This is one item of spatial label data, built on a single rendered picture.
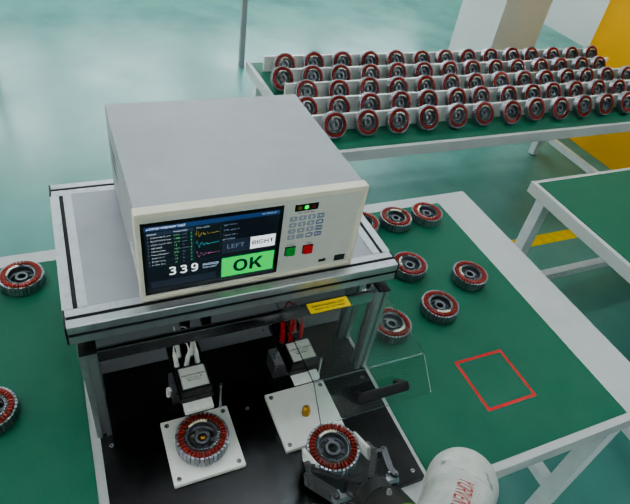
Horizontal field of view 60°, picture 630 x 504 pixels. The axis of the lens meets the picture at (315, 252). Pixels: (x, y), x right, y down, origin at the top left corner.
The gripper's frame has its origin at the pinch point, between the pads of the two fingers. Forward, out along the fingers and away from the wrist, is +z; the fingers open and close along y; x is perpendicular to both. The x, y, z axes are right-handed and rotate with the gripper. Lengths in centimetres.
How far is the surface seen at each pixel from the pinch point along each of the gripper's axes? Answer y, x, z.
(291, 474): -8.1, -5.8, 4.5
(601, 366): 88, -6, 7
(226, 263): -16.7, 42.1, 5.4
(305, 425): -1.3, 0.0, 11.9
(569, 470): 89, -47, 18
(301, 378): -1.2, 11.5, 12.0
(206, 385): -22.3, 15.8, 11.5
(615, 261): 133, 10, 39
